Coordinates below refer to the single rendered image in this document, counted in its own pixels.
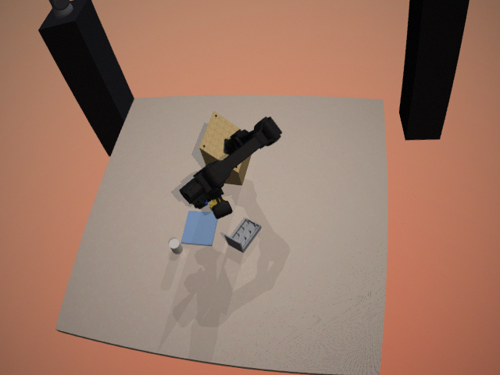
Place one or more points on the light blue square mat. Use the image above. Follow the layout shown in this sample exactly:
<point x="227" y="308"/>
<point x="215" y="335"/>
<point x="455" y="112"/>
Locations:
<point x="199" y="228"/>

